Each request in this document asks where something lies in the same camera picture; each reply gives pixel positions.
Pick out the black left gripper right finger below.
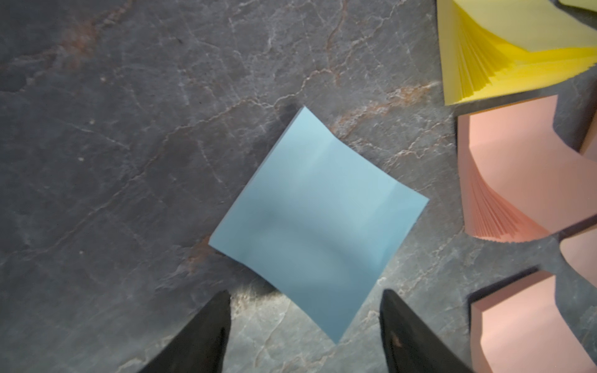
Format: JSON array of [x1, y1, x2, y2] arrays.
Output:
[[379, 289, 472, 373]]

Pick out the yellow memo pad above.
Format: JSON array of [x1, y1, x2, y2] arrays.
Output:
[[436, 1, 596, 105]]

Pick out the light blue memo pad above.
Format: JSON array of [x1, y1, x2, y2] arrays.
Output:
[[209, 108, 428, 343]]

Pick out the torn yellow memo page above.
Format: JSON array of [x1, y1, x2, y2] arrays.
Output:
[[558, 0, 597, 12]]

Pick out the pink memo pad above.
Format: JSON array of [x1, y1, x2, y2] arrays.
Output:
[[457, 96, 596, 242], [470, 270, 596, 372]]

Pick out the torn pink memo page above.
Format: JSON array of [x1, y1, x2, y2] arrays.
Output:
[[580, 122, 597, 162]]

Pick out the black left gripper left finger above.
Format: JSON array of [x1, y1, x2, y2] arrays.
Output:
[[142, 291, 232, 373]]

